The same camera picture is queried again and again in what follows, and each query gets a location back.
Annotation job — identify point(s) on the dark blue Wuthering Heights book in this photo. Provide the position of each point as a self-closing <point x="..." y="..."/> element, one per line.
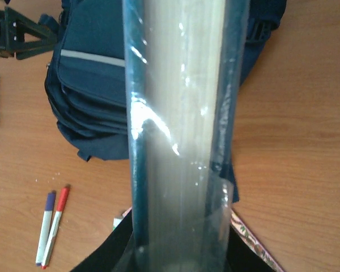
<point x="183" y="65"/>

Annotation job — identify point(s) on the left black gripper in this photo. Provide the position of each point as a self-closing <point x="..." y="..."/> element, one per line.
<point x="21" y="37"/>

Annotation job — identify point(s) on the pink illustrated paperback book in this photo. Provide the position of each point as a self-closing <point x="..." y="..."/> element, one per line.
<point x="258" y="246"/>

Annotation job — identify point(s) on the red capped marker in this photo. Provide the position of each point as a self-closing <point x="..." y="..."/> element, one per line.
<point x="55" y="226"/>

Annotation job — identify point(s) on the green white glue stick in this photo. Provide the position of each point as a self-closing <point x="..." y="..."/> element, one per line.
<point x="117" y="221"/>

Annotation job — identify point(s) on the navy blue backpack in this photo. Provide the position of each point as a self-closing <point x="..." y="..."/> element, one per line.
<point x="85" y="81"/>

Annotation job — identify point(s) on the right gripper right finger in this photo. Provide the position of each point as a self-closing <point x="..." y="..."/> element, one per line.
<point x="240" y="257"/>

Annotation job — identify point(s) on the purple capped marker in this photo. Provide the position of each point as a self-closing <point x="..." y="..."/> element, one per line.
<point x="45" y="227"/>

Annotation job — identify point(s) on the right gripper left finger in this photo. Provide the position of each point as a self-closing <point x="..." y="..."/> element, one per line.
<point x="105" y="257"/>

